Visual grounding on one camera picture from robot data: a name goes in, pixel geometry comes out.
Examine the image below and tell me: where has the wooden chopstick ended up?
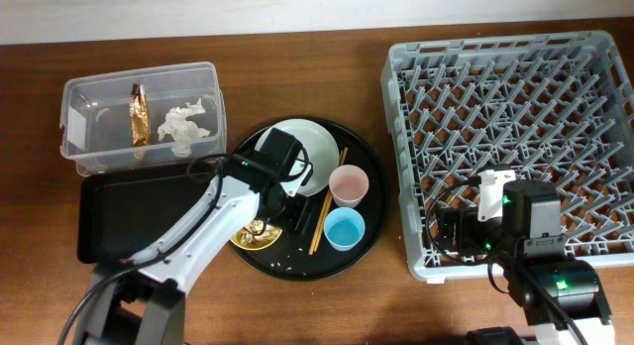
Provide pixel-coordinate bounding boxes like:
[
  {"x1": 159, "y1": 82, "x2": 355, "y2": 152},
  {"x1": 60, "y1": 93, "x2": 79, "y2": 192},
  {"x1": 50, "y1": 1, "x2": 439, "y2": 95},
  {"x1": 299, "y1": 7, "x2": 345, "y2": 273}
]
[
  {"x1": 308, "y1": 146, "x2": 349, "y2": 256},
  {"x1": 311, "y1": 151, "x2": 347, "y2": 254}
]

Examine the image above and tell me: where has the pale green plate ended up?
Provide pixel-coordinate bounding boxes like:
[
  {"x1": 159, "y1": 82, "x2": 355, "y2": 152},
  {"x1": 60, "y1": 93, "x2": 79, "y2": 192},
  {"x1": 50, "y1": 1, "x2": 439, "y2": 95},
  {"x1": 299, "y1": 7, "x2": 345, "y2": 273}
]
[{"x1": 255, "y1": 119, "x2": 339, "y2": 196}]

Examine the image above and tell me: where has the round black tray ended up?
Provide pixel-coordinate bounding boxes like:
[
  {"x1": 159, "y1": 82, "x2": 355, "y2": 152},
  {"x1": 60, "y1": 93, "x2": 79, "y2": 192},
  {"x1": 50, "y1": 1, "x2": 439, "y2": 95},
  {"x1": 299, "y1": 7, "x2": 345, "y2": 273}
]
[{"x1": 232, "y1": 118, "x2": 390, "y2": 282}]

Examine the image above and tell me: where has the food scraps pile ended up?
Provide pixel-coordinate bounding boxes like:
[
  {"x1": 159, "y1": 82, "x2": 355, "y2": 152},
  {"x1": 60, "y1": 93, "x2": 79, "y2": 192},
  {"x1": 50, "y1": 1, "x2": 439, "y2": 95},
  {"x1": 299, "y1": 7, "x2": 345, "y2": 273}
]
[{"x1": 239, "y1": 220, "x2": 281, "y2": 247}]

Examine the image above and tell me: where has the black rectangular tray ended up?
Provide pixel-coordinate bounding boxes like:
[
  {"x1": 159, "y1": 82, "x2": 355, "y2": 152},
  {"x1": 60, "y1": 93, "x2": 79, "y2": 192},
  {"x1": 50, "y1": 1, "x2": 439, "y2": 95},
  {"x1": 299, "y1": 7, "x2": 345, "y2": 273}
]
[{"x1": 77, "y1": 164, "x2": 208, "y2": 264}]

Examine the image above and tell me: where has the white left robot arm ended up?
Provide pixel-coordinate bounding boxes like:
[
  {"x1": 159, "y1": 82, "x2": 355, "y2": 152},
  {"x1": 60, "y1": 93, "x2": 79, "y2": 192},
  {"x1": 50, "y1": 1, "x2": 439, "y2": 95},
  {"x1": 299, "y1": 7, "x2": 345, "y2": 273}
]
[{"x1": 58, "y1": 151, "x2": 312, "y2": 344}]

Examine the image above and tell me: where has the crumpled white tissue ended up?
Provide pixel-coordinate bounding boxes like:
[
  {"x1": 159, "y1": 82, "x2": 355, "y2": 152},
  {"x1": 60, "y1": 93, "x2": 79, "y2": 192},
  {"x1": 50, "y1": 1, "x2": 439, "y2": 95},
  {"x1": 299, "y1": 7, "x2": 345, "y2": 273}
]
[{"x1": 158, "y1": 98, "x2": 211, "y2": 158}]

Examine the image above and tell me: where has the clear plastic waste bin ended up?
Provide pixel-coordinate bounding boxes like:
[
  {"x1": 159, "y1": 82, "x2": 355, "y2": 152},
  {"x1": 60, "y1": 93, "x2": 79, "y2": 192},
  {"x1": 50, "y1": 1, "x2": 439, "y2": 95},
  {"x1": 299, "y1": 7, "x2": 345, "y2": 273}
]
[{"x1": 59, "y1": 61, "x2": 227, "y2": 175}]

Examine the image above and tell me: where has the gold foil wrapper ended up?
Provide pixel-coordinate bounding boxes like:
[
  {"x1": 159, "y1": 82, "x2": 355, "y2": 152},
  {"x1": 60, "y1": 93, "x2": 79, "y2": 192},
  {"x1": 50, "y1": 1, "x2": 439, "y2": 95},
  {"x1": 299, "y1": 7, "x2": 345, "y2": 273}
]
[{"x1": 129, "y1": 83, "x2": 151, "y2": 147}]

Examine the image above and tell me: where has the pink plastic cup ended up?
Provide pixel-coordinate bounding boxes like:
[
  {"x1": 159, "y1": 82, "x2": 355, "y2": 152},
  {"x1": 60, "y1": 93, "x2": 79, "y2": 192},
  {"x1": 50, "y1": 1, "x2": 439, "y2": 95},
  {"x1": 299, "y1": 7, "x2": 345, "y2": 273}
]
[{"x1": 329, "y1": 165, "x2": 370, "y2": 208}]

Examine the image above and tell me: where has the yellow bowl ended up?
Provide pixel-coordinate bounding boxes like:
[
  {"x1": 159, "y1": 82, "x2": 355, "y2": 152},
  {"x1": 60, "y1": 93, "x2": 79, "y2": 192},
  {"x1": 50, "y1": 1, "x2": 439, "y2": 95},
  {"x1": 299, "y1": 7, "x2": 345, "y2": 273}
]
[{"x1": 230, "y1": 220, "x2": 282, "y2": 251}]

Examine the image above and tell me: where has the grey plastic dishwasher rack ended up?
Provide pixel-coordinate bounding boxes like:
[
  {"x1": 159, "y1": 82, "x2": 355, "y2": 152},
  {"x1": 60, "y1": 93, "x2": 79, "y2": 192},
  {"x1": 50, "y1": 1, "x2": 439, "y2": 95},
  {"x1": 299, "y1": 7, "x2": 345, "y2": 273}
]
[{"x1": 380, "y1": 31, "x2": 633, "y2": 284}]

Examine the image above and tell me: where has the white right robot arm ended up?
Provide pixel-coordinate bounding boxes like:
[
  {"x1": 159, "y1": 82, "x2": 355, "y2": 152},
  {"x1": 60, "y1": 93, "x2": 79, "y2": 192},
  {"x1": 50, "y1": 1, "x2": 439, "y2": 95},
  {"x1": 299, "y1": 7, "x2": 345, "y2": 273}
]
[{"x1": 430, "y1": 176, "x2": 615, "y2": 344}]

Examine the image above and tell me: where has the blue plastic cup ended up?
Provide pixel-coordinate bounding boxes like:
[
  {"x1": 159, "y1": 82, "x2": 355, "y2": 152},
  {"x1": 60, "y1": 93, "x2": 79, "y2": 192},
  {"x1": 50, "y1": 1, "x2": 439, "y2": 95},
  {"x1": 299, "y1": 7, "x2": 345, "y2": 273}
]
[{"x1": 324, "y1": 207, "x2": 366, "y2": 252}]

